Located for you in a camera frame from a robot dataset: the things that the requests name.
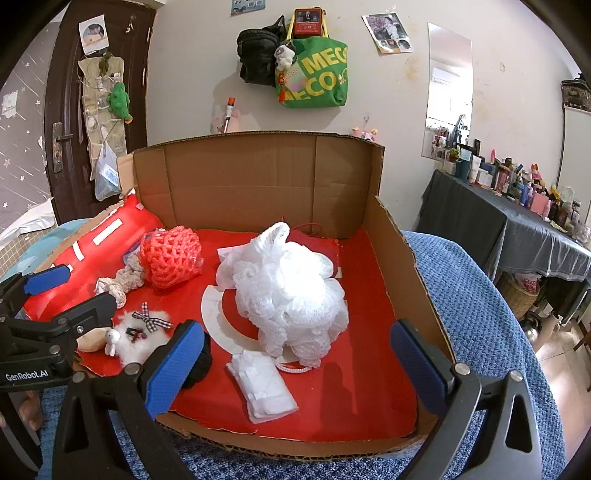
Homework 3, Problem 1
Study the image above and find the white mesh bath pouf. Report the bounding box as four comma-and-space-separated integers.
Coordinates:
216, 222, 350, 370

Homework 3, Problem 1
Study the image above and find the black yarn ball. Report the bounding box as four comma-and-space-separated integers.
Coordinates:
182, 335, 213, 391

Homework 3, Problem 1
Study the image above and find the white tissue packet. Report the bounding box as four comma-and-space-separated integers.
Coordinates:
225, 348, 299, 423

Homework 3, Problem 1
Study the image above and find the brown cardboard box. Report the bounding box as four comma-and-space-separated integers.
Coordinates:
34, 130, 455, 464

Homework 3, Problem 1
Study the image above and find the grey cloth covered table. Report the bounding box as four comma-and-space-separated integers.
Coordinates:
416, 170, 591, 319

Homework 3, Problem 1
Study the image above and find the white plastic sheet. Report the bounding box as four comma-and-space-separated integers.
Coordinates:
0, 198, 56, 245

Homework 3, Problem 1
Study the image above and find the green tote bag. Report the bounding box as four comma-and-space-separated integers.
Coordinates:
276, 14, 349, 109

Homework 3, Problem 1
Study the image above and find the green plush toy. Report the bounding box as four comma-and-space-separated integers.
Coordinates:
107, 82, 134, 124

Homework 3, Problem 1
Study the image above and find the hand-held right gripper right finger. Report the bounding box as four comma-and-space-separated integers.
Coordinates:
390, 318, 543, 480

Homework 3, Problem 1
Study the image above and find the wall mirror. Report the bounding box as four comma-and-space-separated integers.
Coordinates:
422, 23, 474, 160

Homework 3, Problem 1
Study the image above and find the red mesh bath sponge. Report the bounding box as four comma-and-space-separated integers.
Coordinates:
137, 226, 204, 291

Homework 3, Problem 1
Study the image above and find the dark wooden door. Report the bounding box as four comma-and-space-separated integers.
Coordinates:
44, 0, 158, 224

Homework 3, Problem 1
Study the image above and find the patterned storage case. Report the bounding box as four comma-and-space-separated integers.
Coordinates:
560, 78, 591, 112

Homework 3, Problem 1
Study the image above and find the small red bag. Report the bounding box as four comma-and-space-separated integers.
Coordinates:
288, 7, 328, 40

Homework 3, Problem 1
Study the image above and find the photo wall poster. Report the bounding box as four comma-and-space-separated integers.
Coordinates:
361, 11, 415, 55

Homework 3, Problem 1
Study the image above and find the metal door handle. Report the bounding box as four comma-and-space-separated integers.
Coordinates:
51, 121, 75, 174

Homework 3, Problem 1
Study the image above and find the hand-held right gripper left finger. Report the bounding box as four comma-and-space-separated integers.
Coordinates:
51, 319, 206, 480

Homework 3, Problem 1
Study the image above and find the wicker basket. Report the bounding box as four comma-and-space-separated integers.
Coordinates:
496, 272, 541, 319

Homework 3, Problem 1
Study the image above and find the white fluffy walrus plush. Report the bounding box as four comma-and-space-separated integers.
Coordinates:
104, 302, 174, 363

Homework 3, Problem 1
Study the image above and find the round photo door poster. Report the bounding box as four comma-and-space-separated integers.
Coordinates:
78, 17, 109, 57

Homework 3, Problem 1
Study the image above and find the panda plush keychain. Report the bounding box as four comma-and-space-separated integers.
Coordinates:
274, 42, 296, 71

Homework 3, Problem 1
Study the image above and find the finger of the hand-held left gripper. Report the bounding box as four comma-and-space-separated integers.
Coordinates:
0, 293, 119, 366
0, 267, 72, 319

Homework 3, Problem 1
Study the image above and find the beige hanging door organizer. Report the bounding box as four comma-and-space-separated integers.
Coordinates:
76, 55, 127, 181

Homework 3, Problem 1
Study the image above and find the blue wall poster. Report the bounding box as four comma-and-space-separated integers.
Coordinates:
230, 0, 267, 17

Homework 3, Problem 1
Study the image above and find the clear hanging plastic bag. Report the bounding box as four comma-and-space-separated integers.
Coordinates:
93, 141, 122, 201

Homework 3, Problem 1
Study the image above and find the white wardrobe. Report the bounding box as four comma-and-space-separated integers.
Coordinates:
556, 104, 591, 195

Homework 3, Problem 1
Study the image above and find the grid pattern mat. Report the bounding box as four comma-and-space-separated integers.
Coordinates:
0, 235, 33, 278

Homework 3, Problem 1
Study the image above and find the cream knotted rope toy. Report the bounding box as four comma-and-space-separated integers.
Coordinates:
95, 251, 151, 308

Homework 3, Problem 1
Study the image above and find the light blue bedsheet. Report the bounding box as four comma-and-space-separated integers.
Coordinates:
28, 219, 93, 264

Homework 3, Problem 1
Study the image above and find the red plastic box liner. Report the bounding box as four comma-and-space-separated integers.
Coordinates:
23, 194, 423, 444

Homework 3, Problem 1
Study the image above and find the person's left hand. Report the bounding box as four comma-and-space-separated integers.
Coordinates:
18, 390, 45, 433

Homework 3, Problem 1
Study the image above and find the black backpack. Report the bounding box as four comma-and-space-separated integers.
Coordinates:
236, 16, 287, 86

